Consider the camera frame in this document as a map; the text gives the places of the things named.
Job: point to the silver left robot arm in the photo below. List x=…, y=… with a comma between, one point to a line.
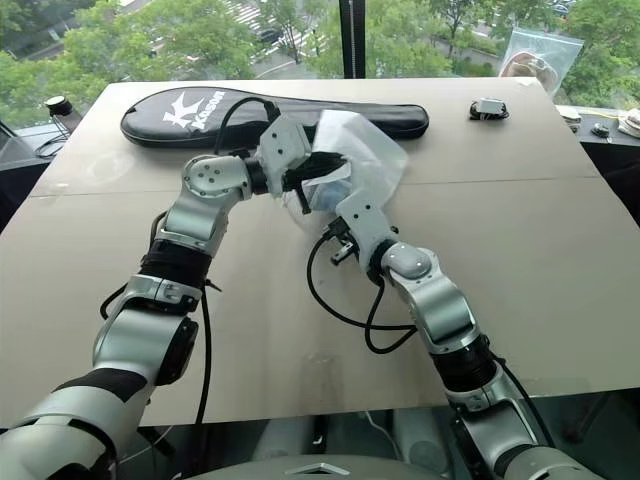
x=200, y=210

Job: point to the grey robot torso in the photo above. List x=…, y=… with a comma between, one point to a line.
x=325, y=472

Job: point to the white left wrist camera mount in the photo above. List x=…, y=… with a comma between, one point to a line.
x=282, y=145

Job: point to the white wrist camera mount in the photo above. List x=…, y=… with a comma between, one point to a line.
x=367, y=220
x=282, y=145

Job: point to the clear plastic zip bag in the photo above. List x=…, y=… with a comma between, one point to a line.
x=540, y=55

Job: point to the small white device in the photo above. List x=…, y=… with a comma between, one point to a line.
x=487, y=107

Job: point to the small black gadget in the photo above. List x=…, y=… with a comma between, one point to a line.
x=600, y=131

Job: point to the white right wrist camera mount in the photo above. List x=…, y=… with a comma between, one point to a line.
x=367, y=220

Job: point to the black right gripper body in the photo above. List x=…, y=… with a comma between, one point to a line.
x=336, y=231

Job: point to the black side table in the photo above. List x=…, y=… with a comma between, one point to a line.
x=617, y=175
x=20, y=175

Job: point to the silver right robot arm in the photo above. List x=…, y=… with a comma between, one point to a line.
x=440, y=305

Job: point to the crumpled beige cloth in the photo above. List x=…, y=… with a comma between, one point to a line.
x=631, y=122

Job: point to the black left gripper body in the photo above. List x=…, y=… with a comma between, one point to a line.
x=300, y=175

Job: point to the black window mullion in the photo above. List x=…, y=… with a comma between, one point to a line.
x=350, y=40

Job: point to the black Kason racket cover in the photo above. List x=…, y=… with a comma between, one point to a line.
x=200, y=117

